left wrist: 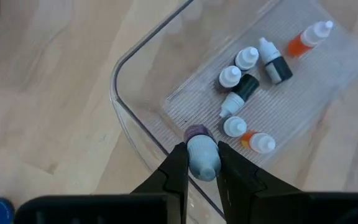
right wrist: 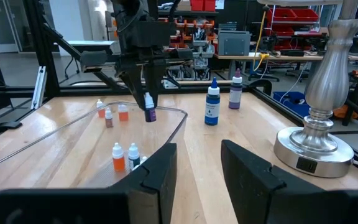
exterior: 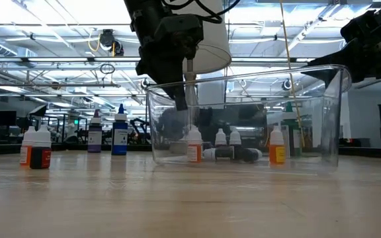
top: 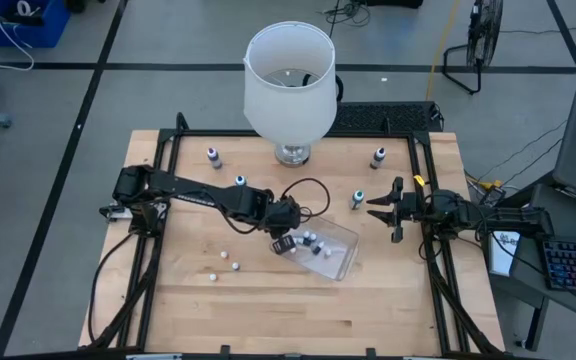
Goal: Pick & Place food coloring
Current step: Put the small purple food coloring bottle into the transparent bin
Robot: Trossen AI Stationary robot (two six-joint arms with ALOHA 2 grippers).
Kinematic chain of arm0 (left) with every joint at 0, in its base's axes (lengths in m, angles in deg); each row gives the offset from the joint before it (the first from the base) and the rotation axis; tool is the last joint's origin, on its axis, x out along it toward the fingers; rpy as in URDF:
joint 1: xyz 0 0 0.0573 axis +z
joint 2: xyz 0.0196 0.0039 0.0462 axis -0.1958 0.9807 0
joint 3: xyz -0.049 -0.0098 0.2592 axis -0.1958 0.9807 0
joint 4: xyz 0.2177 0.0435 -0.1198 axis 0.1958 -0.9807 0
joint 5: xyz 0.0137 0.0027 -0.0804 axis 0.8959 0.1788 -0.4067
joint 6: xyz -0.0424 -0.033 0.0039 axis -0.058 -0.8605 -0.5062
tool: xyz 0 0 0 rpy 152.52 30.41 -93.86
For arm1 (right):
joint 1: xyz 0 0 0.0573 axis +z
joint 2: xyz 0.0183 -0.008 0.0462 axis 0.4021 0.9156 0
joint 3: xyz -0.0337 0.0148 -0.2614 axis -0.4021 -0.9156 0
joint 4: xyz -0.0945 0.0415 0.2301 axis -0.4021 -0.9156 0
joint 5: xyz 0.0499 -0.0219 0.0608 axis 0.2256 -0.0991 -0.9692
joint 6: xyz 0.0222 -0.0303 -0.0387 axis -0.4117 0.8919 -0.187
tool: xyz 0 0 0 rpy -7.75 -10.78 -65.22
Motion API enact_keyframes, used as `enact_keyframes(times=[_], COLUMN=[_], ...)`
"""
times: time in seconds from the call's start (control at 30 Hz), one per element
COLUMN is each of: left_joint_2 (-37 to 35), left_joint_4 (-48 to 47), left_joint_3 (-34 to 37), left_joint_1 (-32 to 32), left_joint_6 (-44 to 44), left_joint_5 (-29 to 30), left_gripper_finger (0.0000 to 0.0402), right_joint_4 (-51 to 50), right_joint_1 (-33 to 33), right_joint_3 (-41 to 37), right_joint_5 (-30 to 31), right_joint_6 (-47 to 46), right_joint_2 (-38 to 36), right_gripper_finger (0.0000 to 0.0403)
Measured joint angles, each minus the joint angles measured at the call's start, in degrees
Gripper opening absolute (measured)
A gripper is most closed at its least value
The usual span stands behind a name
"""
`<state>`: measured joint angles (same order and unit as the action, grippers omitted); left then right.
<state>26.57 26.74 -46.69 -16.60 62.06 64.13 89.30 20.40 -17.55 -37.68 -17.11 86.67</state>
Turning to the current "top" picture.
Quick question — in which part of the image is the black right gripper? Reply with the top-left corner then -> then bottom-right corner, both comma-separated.
366,175 -> 427,245

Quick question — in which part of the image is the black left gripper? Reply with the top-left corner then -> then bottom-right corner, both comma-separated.
265,195 -> 303,257

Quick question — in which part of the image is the black tip food coloring bottle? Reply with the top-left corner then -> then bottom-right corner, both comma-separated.
369,146 -> 387,171

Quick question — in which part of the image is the clear plastic bin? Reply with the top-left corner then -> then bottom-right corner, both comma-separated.
267,214 -> 361,283

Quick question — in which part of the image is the black mesh computer case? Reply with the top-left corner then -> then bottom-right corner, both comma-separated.
328,100 -> 445,135

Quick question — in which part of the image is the white printed sheet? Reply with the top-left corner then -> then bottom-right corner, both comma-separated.
487,229 -> 522,278

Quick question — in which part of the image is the white shade silver table lamp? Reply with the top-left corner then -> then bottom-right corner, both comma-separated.
242,20 -> 339,169

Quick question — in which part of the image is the dark grey desk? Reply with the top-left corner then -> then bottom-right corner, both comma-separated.
487,182 -> 576,351

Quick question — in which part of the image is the silver black table clamp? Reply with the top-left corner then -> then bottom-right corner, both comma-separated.
98,202 -> 134,222

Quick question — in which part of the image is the backlit black keyboard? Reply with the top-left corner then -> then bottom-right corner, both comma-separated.
541,238 -> 576,295

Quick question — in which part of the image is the black floor fan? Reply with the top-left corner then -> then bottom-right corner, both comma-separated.
441,0 -> 505,96

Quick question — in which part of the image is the blue plastic crate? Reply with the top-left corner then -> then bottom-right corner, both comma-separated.
0,0 -> 72,50

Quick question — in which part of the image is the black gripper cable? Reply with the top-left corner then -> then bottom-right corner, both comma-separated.
278,176 -> 332,236

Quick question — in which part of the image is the yellow cable connector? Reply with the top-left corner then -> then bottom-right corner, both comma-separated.
470,175 -> 503,194

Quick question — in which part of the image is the black aluminium frame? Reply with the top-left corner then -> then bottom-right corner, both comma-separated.
78,112 -> 507,360

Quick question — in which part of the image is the black floor cable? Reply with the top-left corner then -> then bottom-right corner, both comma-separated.
463,118 -> 569,199

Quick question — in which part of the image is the black base cable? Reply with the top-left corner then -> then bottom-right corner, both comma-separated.
86,229 -> 142,346

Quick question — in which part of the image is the black cable bundle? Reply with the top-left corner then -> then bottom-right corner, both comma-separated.
317,0 -> 372,29

